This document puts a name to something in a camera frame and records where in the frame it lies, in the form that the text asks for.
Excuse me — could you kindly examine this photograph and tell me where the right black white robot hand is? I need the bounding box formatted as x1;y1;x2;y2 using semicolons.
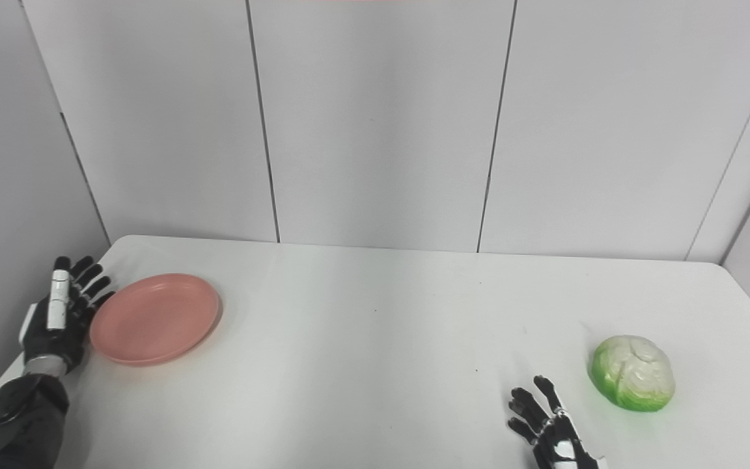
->
508;375;607;469

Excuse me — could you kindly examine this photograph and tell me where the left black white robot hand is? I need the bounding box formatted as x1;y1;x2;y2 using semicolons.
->
20;256;116;376

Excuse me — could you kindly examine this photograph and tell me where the pink round plate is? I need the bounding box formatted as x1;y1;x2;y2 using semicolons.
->
89;274;221;367

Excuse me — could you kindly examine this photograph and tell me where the green white cabbage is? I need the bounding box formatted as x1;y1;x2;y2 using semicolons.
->
589;335;676;413

